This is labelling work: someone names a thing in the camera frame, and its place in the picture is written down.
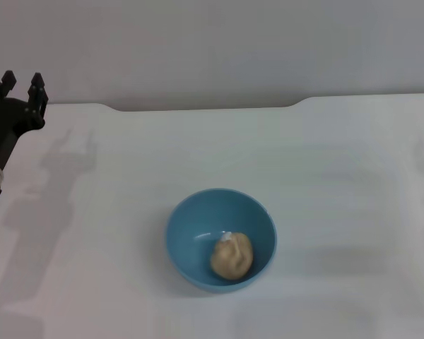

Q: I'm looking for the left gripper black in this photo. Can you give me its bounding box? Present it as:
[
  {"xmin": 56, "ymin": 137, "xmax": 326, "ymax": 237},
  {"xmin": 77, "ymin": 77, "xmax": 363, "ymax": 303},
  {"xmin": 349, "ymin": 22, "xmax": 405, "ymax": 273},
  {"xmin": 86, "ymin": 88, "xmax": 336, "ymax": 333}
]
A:
[{"xmin": 0, "ymin": 69, "xmax": 49, "ymax": 171}]

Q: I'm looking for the blue bowl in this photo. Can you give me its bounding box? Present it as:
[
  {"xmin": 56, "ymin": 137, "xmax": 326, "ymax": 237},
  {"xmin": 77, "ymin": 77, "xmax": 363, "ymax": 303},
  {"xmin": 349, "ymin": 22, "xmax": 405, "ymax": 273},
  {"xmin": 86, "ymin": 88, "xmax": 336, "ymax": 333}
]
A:
[{"xmin": 165, "ymin": 188, "xmax": 278, "ymax": 293}]

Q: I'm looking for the beige egg yolk pastry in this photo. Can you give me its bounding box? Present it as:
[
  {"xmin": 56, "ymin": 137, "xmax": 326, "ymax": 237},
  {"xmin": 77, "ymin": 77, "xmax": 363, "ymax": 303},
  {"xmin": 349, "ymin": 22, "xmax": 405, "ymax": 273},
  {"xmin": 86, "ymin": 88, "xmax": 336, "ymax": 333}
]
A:
[{"xmin": 210, "ymin": 231, "xmax": 254, "ymax": 282}]

